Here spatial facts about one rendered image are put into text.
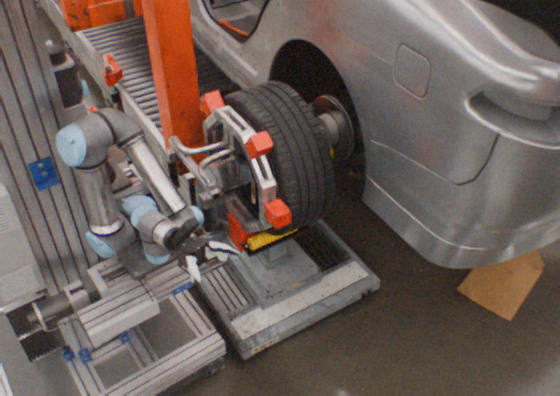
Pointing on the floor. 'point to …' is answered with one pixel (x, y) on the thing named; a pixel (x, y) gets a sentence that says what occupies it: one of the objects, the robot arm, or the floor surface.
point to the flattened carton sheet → (503, 283)
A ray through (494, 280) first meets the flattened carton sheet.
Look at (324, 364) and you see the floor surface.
